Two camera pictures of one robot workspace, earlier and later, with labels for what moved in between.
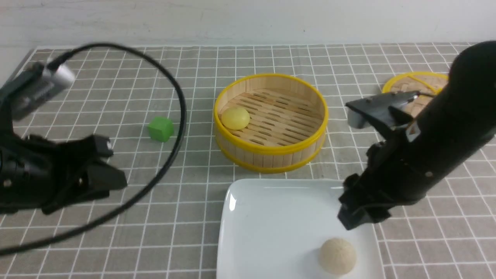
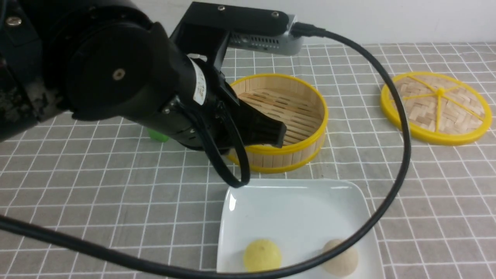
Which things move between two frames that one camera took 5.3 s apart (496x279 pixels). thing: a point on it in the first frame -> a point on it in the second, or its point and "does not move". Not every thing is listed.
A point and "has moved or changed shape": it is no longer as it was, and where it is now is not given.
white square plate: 275,229 does not move
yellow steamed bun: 235,118 has moved or changed shape
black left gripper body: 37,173 -> 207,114
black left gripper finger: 95,148 -> 255,128
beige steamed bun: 337,256 does not move
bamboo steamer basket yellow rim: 288,117 does not move
